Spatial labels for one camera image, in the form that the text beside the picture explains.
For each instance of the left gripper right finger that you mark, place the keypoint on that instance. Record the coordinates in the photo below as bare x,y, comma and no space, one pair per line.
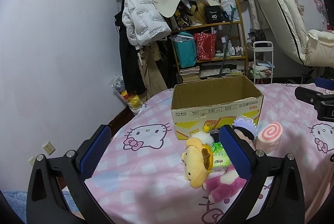
284,202

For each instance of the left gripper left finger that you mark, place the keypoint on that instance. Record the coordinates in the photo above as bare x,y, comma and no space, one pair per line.
45,199

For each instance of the pink bear plush keychain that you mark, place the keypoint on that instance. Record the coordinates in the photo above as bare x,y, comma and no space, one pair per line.
224,186

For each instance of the pink swirl roll plush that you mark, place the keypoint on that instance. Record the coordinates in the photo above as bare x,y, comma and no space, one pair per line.
269,138

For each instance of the green tissue pack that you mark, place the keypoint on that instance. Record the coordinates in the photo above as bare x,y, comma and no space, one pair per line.
221,161

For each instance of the purple haired doll plush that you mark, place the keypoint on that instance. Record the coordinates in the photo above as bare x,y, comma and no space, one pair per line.
245,128

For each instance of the yellow dog plush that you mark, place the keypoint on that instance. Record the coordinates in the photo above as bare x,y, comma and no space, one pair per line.
198,160

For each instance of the small black box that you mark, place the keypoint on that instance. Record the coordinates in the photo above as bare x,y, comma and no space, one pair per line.
215,131

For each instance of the white fluffy yellow pompom keychain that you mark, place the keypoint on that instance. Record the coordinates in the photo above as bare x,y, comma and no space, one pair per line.
204,136

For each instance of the white rolling cart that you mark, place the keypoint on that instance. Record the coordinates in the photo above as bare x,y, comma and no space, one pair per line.
261,57

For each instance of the cardboard box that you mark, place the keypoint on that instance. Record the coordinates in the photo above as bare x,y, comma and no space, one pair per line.
210,104

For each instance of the wooden bookshelf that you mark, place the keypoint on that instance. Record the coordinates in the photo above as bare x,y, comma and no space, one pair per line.
190,17

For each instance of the green pole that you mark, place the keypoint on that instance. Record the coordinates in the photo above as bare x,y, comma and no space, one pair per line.
227,40

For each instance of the red patterned bag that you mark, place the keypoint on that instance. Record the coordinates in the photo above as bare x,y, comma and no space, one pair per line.
205,45

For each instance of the plastic bag of toys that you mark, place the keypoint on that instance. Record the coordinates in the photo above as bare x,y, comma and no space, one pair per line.
133,100

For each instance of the stack of books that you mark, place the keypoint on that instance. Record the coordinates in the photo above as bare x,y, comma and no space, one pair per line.
189,75

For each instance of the black box numbered 40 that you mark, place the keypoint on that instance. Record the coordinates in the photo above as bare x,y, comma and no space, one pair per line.
213,14

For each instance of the black hanging coat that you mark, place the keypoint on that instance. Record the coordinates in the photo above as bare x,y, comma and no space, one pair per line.
129,60

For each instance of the teal bag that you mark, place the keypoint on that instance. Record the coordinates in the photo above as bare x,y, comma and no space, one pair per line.
184,44

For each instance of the beige trousers hanging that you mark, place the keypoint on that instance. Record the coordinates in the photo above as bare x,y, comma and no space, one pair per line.
151,75

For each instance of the white puffer jacket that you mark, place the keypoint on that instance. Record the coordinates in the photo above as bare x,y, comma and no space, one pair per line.
144,23

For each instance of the wall power socket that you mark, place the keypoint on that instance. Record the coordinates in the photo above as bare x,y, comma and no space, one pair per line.
49,148

